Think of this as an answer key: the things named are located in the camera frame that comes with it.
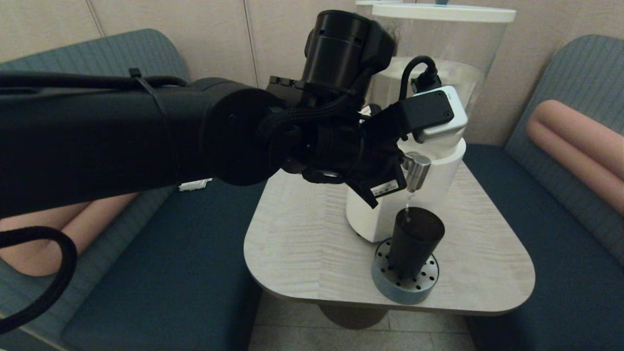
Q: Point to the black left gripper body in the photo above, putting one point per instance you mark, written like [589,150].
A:
[375,156]

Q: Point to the black plastic cup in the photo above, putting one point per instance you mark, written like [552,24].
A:
[414,243]

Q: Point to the clear water dispenser white base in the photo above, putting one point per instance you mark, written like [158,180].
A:
[448,53]

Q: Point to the round blue drip tray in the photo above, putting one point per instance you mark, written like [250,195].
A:
[407,291]

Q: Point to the white napkin stack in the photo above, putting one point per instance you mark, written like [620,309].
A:
[195,185]

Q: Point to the pink bolster cushion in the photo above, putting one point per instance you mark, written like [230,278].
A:
[575,141]
[58,229]

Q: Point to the teal bench seat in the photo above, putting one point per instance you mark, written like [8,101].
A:
[170,273]
[560,243]

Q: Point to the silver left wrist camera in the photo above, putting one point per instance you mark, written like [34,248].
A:
[434,114]

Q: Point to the round table pedestal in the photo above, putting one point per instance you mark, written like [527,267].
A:
[352,317]

